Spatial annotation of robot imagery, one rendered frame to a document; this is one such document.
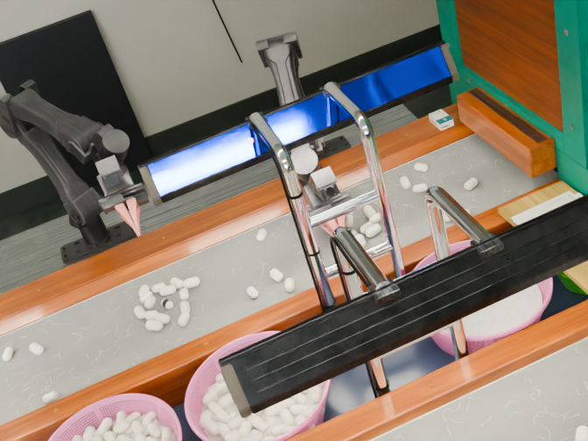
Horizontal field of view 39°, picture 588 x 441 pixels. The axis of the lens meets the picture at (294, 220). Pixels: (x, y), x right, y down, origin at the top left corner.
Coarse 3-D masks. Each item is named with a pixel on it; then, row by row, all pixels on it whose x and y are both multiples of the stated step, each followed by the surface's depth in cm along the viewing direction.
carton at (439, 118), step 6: (432, 114) 200; (438, 114) 200; (444, 114) 199; (432, 120) 200; (438, 120) 197; (444, 120) 197; (450, 120) 196; (438, 126) 197; (444, 126) 197; (450, 126) 197
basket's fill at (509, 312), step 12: (528, 288) 154; (504, 300) 152; (516, 300) 151; (528, 300) 152; (540, 300) 150; (480, 312) 151; (492, 312) 150; (504, 312) 150; (516, 312) 149; (528, 312) 149; (468, 324) 150; (480, 324) 150; (492, 324) 148; (504, 324) 148; (516, 324) 148
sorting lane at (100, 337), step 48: (480, 144) 193; (480, 192) 178; (240, 240) 187; (288, 240) 182; (384, 240) 174; (192, 288) 177; (240, 288) 173; (0, 336) 181; (48, 336) 177; (96, 336) 173; (144, 336) 169; (192, 336) 165; (0, 384) 168; (48, 384) 165
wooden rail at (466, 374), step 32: (544, 320) 142; (576, 320) 140; (480, 352) 140; (512, 352) 138; (544, 352) 138; (416, 384) 138; (448, 384) 136; (480, 384) 137; (352, 416) 136; (384, 416) 134; (416, 416) 135
